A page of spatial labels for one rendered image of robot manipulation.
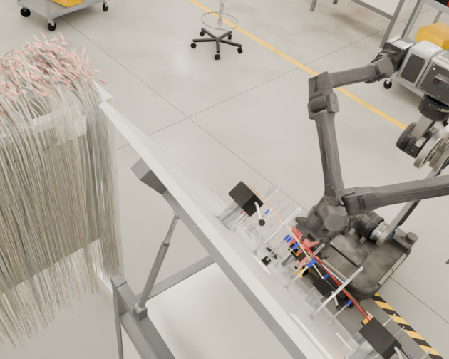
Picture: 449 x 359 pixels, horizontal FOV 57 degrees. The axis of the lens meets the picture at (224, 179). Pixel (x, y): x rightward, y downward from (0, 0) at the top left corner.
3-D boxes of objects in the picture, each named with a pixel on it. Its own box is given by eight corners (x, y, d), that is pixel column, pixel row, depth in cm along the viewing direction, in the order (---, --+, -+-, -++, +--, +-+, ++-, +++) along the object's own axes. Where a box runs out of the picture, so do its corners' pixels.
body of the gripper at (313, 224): (315, 243, 124) (329, 224, 121) (291, 221, 129) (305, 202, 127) (324, 241, 129) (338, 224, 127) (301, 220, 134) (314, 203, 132)
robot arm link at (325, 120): (338, 92, 144) (315, 101, 153) (328, 91, 140) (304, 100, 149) (356, 215, 141) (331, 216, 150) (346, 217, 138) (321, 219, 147)
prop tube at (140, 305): (140, 305, 128) (168, 238, 111) (145, 313, 127) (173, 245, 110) (132, 310, 126) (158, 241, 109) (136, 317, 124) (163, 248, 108)
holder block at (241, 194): (234, 241, 77) (269, 208, 77) (209, 209, 86) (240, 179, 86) (246, 251, 80) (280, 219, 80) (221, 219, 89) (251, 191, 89)
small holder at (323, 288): (321, 320, 95) (344, 299, 95) (298, 293, 102) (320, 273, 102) (328, 326, 99) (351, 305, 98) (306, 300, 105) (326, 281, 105)
